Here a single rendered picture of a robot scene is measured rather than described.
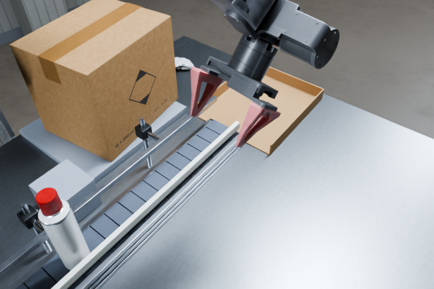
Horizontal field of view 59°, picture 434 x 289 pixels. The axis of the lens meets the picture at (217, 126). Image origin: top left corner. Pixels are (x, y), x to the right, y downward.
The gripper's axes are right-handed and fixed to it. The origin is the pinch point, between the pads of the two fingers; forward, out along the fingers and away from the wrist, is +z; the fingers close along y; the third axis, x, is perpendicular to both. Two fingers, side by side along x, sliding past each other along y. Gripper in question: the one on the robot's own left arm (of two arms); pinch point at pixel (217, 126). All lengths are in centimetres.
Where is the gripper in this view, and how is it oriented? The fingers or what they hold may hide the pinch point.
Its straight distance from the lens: 59.7
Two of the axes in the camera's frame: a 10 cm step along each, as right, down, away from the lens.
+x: 5.3, 0.8, 8.4
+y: 7.2, 4.9, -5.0
